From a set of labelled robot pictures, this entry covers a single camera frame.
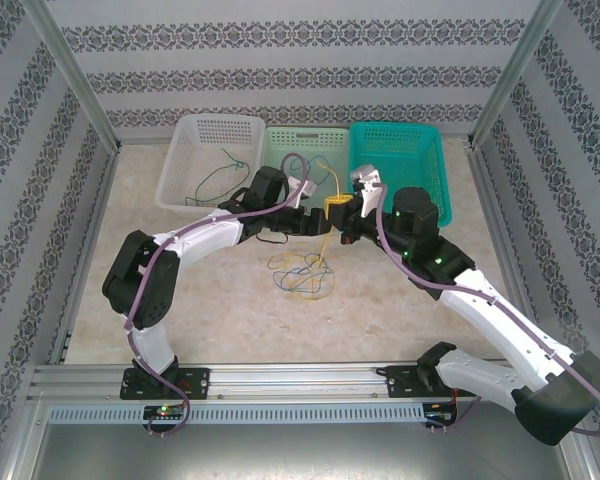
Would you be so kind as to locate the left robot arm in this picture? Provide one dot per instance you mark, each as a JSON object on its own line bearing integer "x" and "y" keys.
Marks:
{"x": 200, "y": 240}

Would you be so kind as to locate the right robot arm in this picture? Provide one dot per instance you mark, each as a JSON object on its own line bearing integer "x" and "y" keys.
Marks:
{"x": 505, "y": 320}

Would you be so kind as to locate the light green plastic basket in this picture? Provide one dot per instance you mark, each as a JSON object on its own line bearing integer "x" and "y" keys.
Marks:
{"x": 280, "y": 145}

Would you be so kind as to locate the teal plastic basket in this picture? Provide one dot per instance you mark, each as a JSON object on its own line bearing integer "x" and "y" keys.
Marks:
{"x": 410, "y": 155}

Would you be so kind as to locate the white plastic basket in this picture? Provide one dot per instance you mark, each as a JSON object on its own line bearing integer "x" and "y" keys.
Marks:
{"x": 200, "y": 150}

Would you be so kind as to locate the right circuit board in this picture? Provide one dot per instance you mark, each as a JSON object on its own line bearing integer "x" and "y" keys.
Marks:
{"x": 440, "y": 412}

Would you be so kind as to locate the circuit board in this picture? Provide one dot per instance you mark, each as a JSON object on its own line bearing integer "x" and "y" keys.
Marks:
{"x": 165, "y": 411}
{"x": 440, "y": 412}

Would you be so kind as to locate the grey sheet metal panel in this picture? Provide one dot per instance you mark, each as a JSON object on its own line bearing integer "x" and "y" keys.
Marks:
{"x": 300, "y": 450}

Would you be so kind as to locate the left circuit board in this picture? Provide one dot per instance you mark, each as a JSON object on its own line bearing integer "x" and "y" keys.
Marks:
{"x": 165, "y": 411}

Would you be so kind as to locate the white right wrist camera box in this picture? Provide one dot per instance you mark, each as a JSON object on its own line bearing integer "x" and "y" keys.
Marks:
{"x": 367, "y": 190}

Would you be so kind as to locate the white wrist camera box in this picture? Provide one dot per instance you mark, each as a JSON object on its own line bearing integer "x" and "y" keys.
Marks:
{"x": 367, "y": 190}
{"x": 298, "y": 187}

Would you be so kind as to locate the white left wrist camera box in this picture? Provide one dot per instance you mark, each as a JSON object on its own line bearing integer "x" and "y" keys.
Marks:
{"x": 298, "y": 187}

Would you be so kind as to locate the aluminium side rail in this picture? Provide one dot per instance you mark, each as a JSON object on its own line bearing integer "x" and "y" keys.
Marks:
{"x": 495, "y": 210}
{"x": 95, "y": 225}

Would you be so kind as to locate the aluminium mounting rail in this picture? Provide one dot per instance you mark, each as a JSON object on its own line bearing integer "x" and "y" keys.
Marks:
{"x": 295, "y": 380}

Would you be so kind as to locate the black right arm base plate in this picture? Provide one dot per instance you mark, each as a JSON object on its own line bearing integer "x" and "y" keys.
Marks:
{"x": 405, "y": 382}

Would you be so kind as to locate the aluminium frame post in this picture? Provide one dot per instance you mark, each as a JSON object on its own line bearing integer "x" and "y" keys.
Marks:
{"x": 520, "y": 65}
{"x": 65, "y": 65}

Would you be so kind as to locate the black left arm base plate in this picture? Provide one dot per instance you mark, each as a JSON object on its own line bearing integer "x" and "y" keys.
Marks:
{"x": 195, "y": 382}

